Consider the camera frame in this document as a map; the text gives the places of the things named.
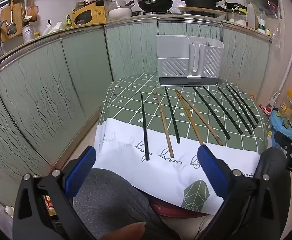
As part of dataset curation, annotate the large white bowl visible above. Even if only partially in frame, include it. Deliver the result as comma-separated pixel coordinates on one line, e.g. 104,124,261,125
108,7,132,19

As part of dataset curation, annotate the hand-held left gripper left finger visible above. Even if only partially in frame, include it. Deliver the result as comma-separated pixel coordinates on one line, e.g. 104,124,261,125
12,145,97,240

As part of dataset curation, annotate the red cap bottle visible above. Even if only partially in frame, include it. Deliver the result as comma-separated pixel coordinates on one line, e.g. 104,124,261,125
258,104,272,117

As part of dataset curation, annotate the green checked tablecloth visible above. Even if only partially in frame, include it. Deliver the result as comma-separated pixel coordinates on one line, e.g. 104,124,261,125
92,71,270,214

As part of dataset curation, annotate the white squeeze bottle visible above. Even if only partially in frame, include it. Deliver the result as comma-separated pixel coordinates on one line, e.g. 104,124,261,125
246,1,256,29

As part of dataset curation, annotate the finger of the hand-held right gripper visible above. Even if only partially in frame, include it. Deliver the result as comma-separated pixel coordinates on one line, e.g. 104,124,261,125
274,131,292,155

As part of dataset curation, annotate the black kitchen appliance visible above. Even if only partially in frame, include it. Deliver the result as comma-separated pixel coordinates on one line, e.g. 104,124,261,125
226,2,247,13

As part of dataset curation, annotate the long wooden board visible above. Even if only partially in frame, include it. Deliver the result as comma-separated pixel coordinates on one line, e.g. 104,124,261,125
178,6,226,15

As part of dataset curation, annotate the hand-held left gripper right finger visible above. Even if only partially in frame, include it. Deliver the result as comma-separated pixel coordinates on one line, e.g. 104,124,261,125
197,144,292,240

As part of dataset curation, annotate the yellow lid jar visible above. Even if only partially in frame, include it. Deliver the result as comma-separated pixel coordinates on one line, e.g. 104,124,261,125
279,91,292,120

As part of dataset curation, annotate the hanging wooden cutting board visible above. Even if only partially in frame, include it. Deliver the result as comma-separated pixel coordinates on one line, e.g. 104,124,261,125
0,1,24,43

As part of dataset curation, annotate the translucent cup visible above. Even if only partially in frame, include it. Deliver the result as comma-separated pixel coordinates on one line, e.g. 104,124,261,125
22,24,34,43

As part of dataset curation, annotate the yellow microwave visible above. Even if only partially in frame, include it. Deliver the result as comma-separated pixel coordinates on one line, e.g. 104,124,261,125
72,2,106,27

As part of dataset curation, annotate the person's left leg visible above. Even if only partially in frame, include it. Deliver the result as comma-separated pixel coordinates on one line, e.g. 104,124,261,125
72,168,181,240

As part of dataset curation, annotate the clear plastic container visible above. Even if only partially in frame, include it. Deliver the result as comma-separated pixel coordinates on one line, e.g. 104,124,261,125
108,0,127,10

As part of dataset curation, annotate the metal faucet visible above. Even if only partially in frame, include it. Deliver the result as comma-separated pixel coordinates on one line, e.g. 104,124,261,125
0,20,10,54

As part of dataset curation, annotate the glass jar of white powder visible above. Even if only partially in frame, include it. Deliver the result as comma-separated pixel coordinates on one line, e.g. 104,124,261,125
234,9,247,25

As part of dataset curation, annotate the white plastic utensil holder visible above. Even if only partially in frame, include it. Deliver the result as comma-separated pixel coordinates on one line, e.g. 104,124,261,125
156,34,224,86

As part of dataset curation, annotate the gas stove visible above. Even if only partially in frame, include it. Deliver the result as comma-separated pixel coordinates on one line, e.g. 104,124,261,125
133,7,226,18

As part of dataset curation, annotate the pink hanging paddle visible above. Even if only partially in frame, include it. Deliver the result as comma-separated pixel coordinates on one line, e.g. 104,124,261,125
27,0,40,22

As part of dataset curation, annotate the green kitchen cabinet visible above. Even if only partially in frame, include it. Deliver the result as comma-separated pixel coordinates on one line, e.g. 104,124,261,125
0,14,274,205

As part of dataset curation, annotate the red stool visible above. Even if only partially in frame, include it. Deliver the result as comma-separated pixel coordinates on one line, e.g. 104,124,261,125
148,199,213,222

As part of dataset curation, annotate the metal slotted spatula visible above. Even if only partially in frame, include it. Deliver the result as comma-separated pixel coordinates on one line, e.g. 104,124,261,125
7,1,17,37

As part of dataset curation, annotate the person's left hand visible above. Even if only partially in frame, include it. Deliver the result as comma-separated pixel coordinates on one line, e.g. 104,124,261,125
105,221,147,240

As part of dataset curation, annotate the black wok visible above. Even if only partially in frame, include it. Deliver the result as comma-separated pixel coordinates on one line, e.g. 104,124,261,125
137,0,174,12

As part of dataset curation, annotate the wooden chopstick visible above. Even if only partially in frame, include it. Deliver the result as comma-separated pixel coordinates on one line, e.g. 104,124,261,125
174,88,204,146
177,91,223,146
155,91,174,158

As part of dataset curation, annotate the black cast iron pot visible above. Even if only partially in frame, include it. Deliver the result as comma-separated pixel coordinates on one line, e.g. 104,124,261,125
183,0,222,9

